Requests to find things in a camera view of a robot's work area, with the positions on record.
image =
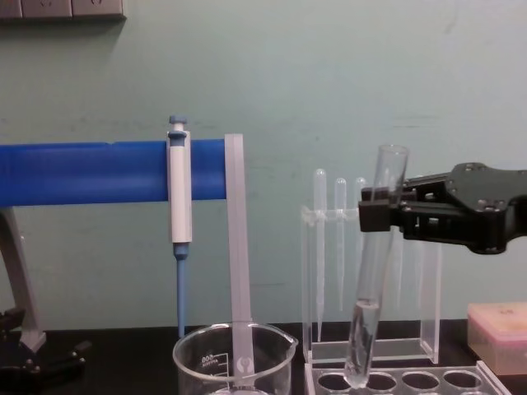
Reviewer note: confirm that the translucent white plastic strip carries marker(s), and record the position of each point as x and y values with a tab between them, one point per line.
239	247

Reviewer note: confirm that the pink plastic box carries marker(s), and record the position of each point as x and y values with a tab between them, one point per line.
500	337

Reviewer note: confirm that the clear acrylic test tube rack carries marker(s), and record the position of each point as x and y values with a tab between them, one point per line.
416	380

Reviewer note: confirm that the clear glass beaker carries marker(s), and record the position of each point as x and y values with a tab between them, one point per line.
206	362

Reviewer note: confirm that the clear plastic dropper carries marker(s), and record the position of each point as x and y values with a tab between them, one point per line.
340	247
360	183
320	247

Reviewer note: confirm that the blue horizontal rack bar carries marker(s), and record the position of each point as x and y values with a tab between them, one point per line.
82	173

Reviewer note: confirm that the white and blue pipette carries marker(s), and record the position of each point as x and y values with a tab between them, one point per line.
180	197

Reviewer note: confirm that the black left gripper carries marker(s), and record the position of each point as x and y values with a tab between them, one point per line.
12	362

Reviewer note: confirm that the clear acrylic dropper stand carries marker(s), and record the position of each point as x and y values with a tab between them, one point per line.
428	296

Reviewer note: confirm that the grey wall socket panel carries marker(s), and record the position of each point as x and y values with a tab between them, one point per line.
62	8

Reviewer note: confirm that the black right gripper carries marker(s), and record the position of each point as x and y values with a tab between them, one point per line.
494	218

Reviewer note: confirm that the clear glass test tube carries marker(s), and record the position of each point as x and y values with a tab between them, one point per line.
370	267

